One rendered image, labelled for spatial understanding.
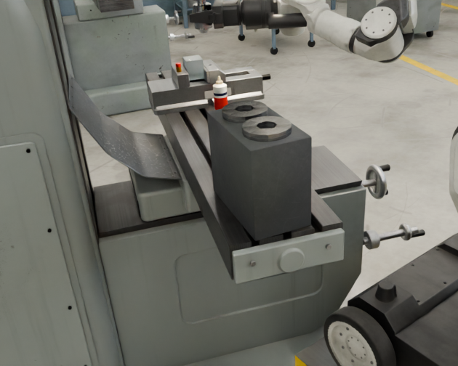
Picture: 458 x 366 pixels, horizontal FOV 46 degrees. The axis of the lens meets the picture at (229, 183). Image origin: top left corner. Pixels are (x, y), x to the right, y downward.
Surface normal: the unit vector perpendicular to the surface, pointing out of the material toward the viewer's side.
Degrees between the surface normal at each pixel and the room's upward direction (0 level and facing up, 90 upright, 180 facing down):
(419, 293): 0
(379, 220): 0
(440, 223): 0
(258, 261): 90
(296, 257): 90
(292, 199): 90
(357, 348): 90
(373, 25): 48
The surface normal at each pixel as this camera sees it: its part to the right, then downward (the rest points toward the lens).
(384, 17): -0.44, -0.26
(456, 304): -0.07, -0.88
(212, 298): 0.26, 0.44
